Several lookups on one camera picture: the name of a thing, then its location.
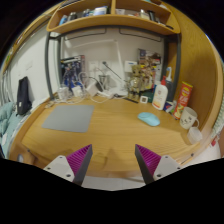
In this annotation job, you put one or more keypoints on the dark spray bottle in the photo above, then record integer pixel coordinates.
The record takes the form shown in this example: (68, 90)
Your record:
(169, 83)

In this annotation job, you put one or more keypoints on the white lotion pump bottle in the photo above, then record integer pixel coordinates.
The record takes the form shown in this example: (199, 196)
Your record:
(160, 95)

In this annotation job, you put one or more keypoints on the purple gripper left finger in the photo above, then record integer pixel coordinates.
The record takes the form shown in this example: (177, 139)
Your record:
(73, 167)

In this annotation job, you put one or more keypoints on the blue robot model figure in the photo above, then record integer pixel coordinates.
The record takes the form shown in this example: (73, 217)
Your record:
(72, 68)

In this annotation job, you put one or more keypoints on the white ceramic mug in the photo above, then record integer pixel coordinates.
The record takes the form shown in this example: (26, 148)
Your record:
(188, 118)

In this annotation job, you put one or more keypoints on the wooden wall shelf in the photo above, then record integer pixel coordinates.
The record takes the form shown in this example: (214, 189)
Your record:
(118, 15)

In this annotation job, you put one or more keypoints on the white power adapter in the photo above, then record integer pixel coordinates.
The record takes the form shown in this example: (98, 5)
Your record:
(92, 89)

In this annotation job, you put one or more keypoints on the red chips can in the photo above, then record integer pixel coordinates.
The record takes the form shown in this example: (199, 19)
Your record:
(183, 99)

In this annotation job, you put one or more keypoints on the grey mouse pad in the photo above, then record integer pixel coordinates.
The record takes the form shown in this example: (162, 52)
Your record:
(70, 118)

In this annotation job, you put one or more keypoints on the small white cube clock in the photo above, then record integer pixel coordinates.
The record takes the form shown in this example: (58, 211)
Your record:
(144, 99)

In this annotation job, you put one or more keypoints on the clear plastic cup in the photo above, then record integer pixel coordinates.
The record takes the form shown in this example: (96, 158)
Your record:
(194, 135)

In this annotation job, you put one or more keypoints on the Groot figurine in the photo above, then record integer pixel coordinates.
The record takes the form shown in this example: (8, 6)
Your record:
(135, 83)

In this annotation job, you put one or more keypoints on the light blue computer mouse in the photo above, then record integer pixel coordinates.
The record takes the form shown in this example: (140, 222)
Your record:
(149, 118)

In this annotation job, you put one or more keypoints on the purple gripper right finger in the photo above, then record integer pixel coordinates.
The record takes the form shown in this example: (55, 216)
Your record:
(153, 166)

